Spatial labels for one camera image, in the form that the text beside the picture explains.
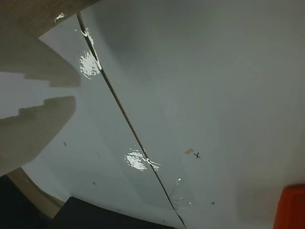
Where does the orange cube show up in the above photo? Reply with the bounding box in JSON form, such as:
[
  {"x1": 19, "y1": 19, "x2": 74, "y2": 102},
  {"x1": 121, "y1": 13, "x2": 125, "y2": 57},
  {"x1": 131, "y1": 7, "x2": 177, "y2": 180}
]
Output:
[{"x1": 273, "y1": 185, "x2": 305, "y2": 229}]

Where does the dark brown open box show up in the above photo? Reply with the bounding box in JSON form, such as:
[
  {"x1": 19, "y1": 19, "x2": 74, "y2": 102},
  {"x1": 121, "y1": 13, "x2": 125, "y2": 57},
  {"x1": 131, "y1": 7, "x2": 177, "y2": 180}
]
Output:
[{"x1": 53, "y1": 197, "x2": 185, "y2": 229}]

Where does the large white paper sheet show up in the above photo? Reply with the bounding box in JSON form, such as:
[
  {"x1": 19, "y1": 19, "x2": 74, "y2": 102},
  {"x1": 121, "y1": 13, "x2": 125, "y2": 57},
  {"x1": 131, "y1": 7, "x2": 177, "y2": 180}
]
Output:
[{"x1": 80, "y1": 0, "x2": 305, "y2": 229}]

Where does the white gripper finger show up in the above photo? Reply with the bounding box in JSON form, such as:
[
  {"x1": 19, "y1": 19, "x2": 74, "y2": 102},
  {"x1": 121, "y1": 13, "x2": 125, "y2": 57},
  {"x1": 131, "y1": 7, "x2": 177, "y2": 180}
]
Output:
[
  {"x1": 0, "y1": 95, "x2": 77, "y2": 177},
  {"x1": 0, "y1": 14, "x2": 81, "y2": 88}
]

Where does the small white paper sheet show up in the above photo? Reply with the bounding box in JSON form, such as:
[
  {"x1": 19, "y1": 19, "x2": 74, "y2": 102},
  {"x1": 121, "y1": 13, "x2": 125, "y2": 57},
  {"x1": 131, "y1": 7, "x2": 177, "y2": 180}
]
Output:
[{"x1": 22, "y1": 13, "x2": 184, "y2": 227}]

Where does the clear adhesive tape piece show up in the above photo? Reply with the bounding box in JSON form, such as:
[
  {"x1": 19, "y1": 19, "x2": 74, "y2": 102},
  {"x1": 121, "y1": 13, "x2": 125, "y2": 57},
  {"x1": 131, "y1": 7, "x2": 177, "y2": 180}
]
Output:
[{"x1": 164, "y1": 176, "x2": 197, "y2": 212}]

